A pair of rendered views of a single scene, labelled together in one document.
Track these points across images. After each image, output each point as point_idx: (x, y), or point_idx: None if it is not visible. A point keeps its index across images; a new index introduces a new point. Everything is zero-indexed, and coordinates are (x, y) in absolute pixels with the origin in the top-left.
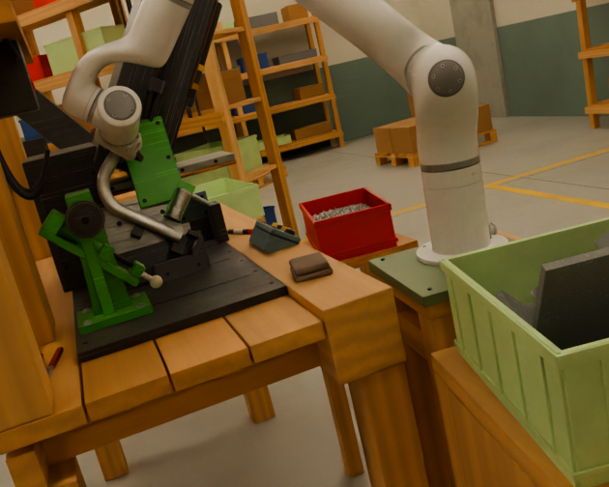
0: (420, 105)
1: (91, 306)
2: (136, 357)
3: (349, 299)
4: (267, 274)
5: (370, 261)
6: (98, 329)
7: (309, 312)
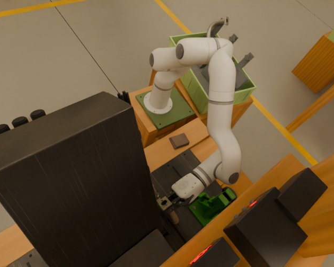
0: (187, 71)
1: (193, 236)
2: (231, 186)
3: (205, 126)
4: (175, 158)
5: (160, 127)
6: None
7: (204, 140)
